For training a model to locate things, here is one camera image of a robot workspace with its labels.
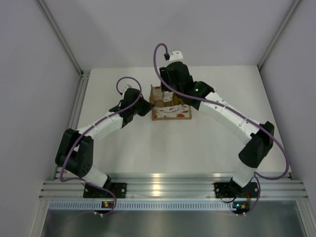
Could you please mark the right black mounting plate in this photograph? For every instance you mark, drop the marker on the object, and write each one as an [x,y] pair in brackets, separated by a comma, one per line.
[222,190]

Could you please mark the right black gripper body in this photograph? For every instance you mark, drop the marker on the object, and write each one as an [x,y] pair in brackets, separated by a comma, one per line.
[165,76]

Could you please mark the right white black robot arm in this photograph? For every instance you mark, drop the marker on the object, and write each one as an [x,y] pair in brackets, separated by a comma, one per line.
[256,139]

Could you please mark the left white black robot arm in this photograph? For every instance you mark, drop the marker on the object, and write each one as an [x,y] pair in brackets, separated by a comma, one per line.
[76,150]

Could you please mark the white slotted cable duct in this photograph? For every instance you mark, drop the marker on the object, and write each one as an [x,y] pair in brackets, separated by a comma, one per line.
[146,205]

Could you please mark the aluminium frame post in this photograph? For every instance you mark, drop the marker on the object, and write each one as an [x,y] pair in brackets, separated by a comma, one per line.
[286,20]
[60,36]

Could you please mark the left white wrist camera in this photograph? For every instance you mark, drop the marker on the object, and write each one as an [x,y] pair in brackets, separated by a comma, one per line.
[125,89]

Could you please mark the yellow bottle red cap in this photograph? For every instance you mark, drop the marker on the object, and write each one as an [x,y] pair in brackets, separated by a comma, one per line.
[176,100]

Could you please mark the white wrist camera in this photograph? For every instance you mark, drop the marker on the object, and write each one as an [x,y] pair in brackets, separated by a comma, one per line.
[125,89]
[174,56]

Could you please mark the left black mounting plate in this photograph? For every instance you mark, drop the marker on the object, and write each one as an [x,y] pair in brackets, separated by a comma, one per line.
[118,189]

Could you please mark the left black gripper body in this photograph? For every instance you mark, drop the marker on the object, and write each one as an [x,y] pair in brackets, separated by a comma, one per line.
[135,108]

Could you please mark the watermelon print canvas bag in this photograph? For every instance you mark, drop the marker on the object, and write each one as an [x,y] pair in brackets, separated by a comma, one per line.
[167,111]

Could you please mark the clear bottle dark cap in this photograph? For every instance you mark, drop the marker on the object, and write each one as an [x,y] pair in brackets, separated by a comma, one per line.
[167,96]

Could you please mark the black mounting plate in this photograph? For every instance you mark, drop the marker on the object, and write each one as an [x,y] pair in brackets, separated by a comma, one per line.
[118,189]
[222,190]

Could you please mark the left aluminium frame post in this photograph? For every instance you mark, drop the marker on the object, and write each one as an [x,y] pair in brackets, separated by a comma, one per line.
[60,36]

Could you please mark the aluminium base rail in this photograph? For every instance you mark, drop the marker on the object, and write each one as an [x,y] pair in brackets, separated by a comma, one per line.
[175,186]

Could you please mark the right aluminium frame post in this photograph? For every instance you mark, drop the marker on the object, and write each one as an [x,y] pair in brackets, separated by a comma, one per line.
[286,20]

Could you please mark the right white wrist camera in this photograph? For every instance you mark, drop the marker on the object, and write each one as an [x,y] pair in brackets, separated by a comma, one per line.
[174,56]

